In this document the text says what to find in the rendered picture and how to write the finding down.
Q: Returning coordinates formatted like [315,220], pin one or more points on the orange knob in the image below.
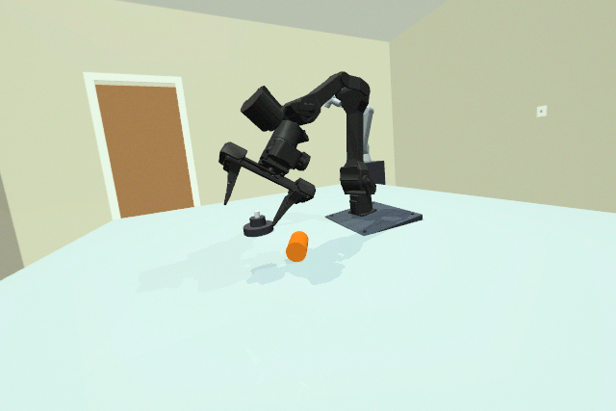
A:
[297,246]

